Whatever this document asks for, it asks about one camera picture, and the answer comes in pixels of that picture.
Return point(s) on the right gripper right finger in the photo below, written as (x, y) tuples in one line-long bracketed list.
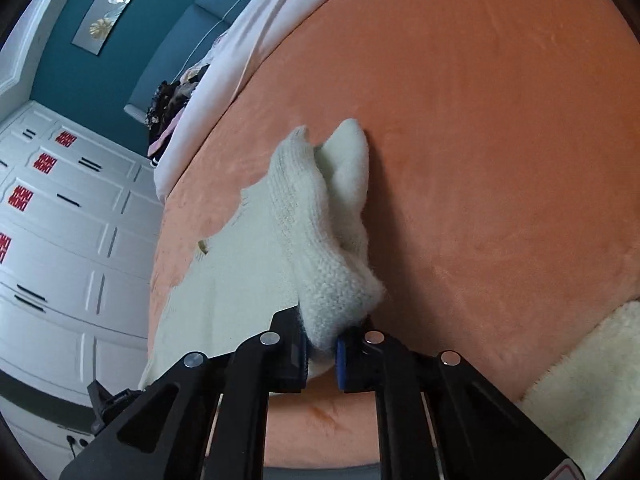
[(439, 418)]

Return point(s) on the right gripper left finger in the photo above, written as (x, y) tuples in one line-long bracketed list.
[(205, 418)]

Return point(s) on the cream knit sweater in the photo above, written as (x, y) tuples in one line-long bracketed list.
[(296, 240)]

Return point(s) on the pile of dark clothes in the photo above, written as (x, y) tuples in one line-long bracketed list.
[(167, 106)]

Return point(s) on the fluffy cream blanket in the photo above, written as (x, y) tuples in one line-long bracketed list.
[(588, 402)]

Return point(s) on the white panelled wardrobe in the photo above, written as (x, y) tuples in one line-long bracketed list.
[(79, 227)]

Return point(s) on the orange velvet bed cover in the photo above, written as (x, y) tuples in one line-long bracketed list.
[(502, 211)]

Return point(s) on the teal headboard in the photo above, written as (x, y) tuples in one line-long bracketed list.
[(185, 44)]

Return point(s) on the floral wall picture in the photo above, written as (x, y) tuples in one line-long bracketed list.
[(97, 24)]

